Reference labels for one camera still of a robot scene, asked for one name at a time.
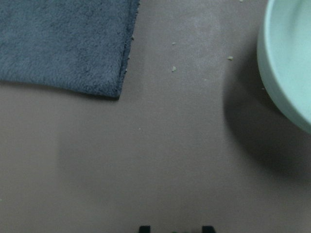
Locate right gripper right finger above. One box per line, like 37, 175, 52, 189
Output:
202, 226, 216, 233

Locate mint green bowl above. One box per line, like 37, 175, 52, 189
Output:
257, 0, 311, 133

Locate grey folded cloth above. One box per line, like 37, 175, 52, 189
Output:
0, 0, 139, 98

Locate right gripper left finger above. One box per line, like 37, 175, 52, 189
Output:
138, 225, 151, 233

